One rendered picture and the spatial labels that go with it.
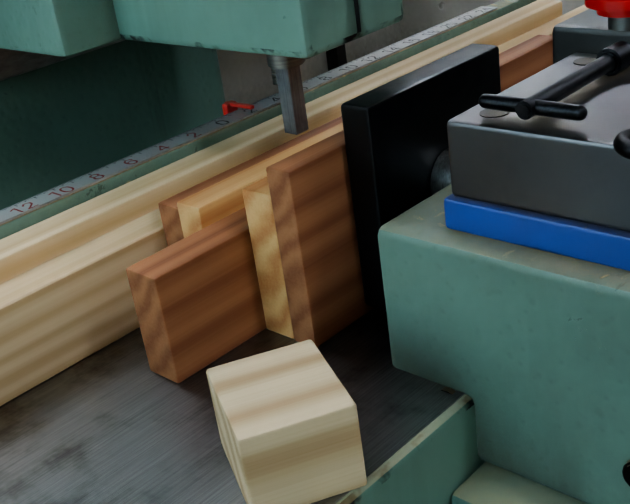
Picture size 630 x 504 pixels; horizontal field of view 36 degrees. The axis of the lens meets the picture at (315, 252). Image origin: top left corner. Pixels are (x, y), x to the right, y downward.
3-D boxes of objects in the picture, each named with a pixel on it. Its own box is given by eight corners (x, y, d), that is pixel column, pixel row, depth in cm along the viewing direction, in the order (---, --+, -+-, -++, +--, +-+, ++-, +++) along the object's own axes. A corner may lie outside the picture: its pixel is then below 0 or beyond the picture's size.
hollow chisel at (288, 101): (297, 135, 48) (282, 37, 46) (284, 133, 49) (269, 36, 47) (309, 129, 49) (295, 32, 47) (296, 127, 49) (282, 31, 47)
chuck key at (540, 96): (578, 134, 29) (578, 102, 29) (471, 119, 32) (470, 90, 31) (677, 71, 33) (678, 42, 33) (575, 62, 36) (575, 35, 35)
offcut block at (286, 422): (323, 412, 35) (311, 337, 34) (368, 486, 31) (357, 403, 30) (221, 444, 34) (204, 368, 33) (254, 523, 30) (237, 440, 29)
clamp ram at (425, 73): (514, 354, 36) (503, 127, 32) (363, 305, 41) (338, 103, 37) (627, 257, 42) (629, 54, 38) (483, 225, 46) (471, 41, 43)
